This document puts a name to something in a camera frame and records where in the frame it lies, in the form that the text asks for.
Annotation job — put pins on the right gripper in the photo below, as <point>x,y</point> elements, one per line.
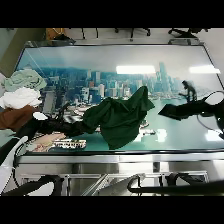
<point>176,112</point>

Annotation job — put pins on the dark green garment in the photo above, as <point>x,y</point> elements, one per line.
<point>117,117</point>

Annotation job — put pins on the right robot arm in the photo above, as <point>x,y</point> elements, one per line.
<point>207,108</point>

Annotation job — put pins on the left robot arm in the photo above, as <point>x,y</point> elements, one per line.
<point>50,125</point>

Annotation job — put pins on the black office chair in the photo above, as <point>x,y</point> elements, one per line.
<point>185,32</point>

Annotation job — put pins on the pale green garment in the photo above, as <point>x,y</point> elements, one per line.
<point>24,79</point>

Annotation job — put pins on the white garment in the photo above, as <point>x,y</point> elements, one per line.
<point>20,98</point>

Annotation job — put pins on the brown garment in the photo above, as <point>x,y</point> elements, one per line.
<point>16,117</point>

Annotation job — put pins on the silver frame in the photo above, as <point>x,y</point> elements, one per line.
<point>100,160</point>

